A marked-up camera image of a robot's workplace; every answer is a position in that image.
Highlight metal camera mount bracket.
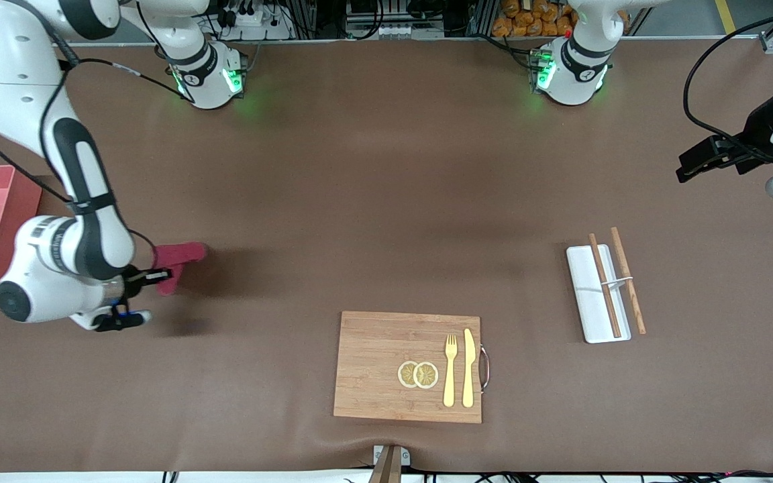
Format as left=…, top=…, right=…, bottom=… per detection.
left=367, top=444, right=412, bottom=483

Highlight wooden rod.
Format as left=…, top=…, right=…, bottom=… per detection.
left=610, top=226, right=648, bottom=335
left=587, top=233, right=623, bottom=339

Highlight orange snack packets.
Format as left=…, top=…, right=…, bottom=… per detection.
left=491, top=0, right=630, bottom=38

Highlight white power strip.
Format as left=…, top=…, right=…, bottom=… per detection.
left=215, top=7, right=294, bottom=40

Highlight red cloth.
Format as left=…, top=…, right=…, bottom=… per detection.
left=152, top=241, right=210, bottom=297

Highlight yellow plastic fork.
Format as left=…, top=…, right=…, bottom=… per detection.
left=442, top=333, right=460, bottom=409

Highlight white rack tray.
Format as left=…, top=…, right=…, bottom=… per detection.
left=565, top=244, right=633, bottom=345

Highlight yellow plastic knife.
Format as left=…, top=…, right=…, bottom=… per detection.
left=461, top=327, right=477, bottom=409

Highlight bamboo cutting board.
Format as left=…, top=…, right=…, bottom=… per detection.
left=332, top=310, right=484, bottom=425

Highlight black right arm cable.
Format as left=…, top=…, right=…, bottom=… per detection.
left=0, top=56, right=195, bottom=270

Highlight small white device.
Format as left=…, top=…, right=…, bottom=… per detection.
left=348, top=20, right=422, bottom=40

